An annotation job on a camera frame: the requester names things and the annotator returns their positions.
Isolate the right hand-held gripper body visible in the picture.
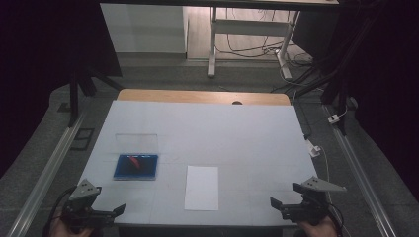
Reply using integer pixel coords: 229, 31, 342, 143
281, 176, 348, 227

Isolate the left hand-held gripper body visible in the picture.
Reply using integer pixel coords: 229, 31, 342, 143
60, 178, 117, 233

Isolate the blue case with clear lid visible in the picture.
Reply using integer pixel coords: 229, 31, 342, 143
113, 132, 160, 182

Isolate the person's left hand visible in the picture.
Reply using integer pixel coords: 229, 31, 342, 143
48, 211, 95, 237

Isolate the person's right hand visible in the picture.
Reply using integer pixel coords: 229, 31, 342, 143
298, 215, 339, 237

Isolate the white paper sheet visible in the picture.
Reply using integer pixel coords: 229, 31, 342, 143
184, 165, 219, 212

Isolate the black metal stand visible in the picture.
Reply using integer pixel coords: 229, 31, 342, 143
66, 55, 126, 128
271, 19, 374, 136

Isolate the wooden table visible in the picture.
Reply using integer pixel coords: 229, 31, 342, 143
117, 88, 292, 107

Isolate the dark curtain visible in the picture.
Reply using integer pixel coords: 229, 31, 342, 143
0, 0, 123, 179
293, 0, 419, 201

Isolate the white metal stand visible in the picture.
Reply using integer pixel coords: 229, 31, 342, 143
214, 8, 314, 68

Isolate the white cabinet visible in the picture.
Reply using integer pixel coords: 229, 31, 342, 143
100, 3, 189, 54

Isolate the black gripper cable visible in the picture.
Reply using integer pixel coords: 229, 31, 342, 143
324, 191, 346, 237
42, 185, 78, 237

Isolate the white plug with cable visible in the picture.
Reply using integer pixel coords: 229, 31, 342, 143
306, 138, 331, 201

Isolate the aluminium rail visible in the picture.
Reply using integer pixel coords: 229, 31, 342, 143
5, 111, 87, 237
321, 104, 398, 237

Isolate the black floor frame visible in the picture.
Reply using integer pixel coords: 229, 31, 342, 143
69, 127, 96, 152

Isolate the white desk frame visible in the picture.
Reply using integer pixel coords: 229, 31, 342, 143
99, 0, 340, 81

